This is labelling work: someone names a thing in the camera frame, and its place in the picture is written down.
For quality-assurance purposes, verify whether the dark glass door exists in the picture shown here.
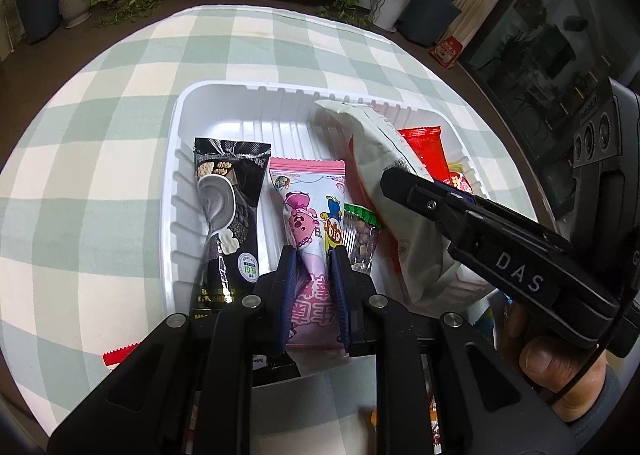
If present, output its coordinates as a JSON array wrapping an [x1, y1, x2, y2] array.
[[457, 0, 640, 216]]

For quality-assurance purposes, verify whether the green nut snack packet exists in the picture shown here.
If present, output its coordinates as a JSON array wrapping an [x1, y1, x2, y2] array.
[[344, 202, 384, 277]]

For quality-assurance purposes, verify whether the person's right hand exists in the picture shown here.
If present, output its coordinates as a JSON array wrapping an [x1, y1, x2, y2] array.
[[495, 300, 610, 425]]

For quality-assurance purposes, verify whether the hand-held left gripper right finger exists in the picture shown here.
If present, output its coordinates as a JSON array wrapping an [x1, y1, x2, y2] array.
[[326, 245, 581, 455]]

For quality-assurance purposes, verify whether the black spoon print snack packet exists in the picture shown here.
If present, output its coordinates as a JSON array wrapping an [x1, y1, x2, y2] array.
[[192, 136, 273, 321]]

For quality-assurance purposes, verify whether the pink cartoon snack packet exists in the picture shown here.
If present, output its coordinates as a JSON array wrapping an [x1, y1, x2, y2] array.
[[269, 158, 351, 351]]

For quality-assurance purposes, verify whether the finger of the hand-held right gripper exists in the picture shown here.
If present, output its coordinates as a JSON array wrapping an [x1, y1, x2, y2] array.
[[380, 166, 482, 247], [434, 178, 477, 205]]

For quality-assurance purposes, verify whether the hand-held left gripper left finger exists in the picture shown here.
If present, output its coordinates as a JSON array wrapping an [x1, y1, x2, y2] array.
[[47, 245, 302, 455]]

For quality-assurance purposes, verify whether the white plastic tray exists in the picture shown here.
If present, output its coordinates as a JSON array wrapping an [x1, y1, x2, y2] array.
[[159, 80, 507, 455]]

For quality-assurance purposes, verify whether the red paper bag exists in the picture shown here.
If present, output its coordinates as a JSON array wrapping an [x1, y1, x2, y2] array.
[[429, 35, 463, 70]]

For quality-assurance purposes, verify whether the small red pink snack packet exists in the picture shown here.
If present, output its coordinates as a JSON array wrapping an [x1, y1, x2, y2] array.
[[102, 341, 143, 367]]

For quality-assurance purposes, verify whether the white snack packet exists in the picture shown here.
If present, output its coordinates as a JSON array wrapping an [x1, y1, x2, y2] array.
[[314, 99, 463, 308]]

